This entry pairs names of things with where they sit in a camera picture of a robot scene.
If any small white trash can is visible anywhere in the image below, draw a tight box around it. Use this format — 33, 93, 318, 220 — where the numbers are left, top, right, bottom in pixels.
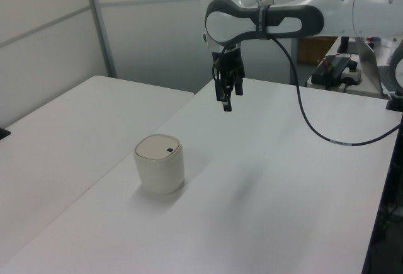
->
133, 134, 185, 196

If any grey metal partition post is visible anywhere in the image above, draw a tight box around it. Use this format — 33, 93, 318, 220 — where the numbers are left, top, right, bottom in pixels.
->
84, 0, 118, 79

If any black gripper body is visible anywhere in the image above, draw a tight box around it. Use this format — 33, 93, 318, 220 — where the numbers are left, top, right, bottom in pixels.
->
211, 47, 246, 80

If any black power supply box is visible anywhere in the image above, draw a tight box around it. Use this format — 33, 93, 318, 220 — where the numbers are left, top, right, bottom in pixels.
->
311, 54, 351, 89

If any silver laptop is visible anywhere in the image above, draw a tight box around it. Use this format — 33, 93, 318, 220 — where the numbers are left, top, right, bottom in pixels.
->
355, 37, 398, 96

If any white plug adapter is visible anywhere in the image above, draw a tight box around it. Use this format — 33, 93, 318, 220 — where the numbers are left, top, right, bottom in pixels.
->
341, 62, 361, 86

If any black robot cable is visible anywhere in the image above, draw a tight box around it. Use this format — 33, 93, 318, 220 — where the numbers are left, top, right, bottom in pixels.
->
212, 35, 403, 147

